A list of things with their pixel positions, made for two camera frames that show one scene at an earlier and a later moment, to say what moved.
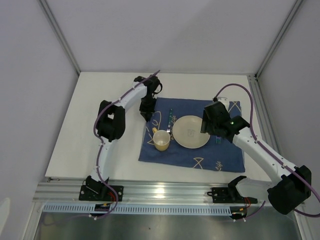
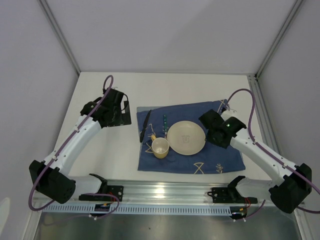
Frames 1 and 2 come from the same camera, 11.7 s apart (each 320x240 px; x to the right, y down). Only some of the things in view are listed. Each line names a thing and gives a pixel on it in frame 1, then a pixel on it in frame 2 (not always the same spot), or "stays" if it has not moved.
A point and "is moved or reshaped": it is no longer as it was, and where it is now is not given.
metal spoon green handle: [170, 120] -> [165, 126]
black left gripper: [144, 111] -> [124, 119]
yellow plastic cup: [161, 139] -> [160, 147]
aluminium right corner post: [270, 53] stays
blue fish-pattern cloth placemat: [218, 153] is moved or reshaped
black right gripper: [206, 127] -> [210, 139]
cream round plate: [186, 131] is moved or reshaped
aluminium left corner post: [50, 17] stays
